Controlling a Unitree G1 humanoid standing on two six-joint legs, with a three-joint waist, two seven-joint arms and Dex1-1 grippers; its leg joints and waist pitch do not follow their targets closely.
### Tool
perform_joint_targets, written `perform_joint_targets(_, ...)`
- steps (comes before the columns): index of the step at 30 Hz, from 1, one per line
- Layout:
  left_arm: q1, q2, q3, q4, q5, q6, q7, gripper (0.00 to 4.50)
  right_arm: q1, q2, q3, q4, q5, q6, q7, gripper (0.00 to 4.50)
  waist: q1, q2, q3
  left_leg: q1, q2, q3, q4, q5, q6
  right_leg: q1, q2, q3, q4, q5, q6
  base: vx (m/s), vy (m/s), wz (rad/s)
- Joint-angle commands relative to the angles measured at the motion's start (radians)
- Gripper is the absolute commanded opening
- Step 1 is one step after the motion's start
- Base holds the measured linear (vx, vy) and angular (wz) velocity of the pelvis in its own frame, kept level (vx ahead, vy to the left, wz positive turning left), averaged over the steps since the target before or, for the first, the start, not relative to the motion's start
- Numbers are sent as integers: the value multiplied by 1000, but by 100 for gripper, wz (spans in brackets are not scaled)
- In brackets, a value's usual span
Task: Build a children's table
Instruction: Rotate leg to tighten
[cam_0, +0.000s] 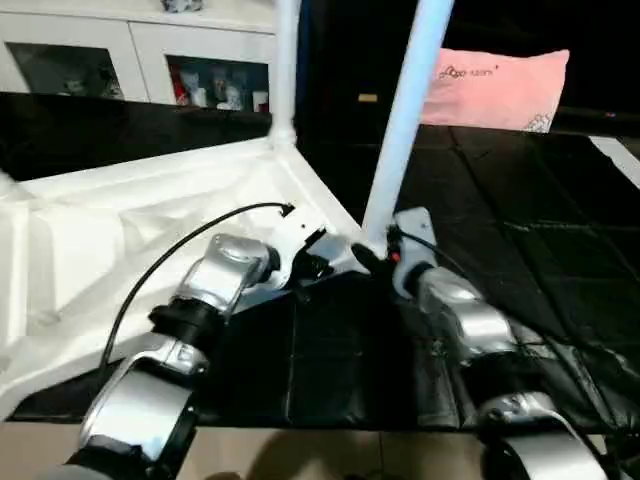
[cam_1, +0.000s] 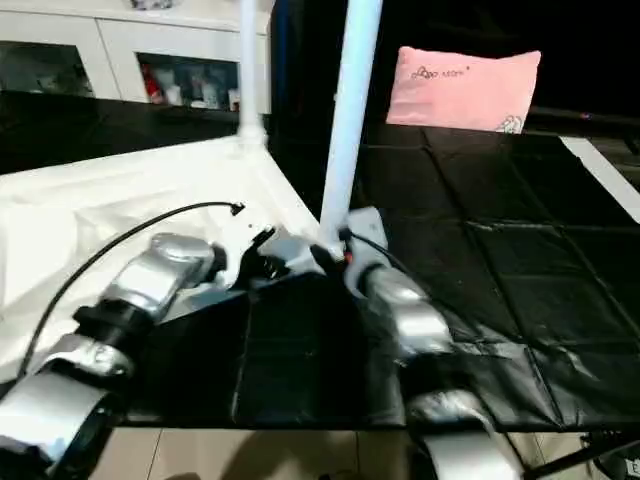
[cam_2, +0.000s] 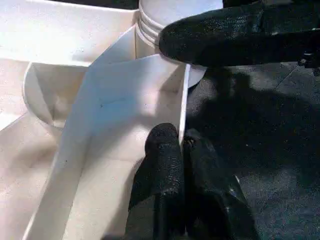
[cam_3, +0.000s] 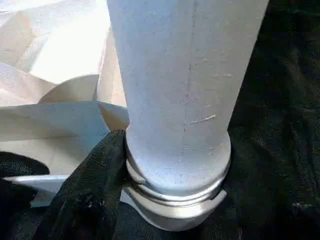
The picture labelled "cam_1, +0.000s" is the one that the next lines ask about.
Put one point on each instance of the black work mat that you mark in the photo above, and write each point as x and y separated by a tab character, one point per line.
520	230

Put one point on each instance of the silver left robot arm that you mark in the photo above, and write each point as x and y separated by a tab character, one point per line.
150	285

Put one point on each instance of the white plastic table top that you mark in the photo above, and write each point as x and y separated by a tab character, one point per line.
80	200

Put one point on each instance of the small black white trinket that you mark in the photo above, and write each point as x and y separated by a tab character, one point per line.
152	3

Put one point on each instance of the pink pillow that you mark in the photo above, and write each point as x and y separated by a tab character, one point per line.
462	88

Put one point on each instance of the black metal stand leg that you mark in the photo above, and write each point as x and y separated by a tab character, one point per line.
585	458

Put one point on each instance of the white glass-door cabinet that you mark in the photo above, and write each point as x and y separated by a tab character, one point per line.
110	45

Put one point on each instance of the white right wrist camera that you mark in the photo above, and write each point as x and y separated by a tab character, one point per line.
365	230

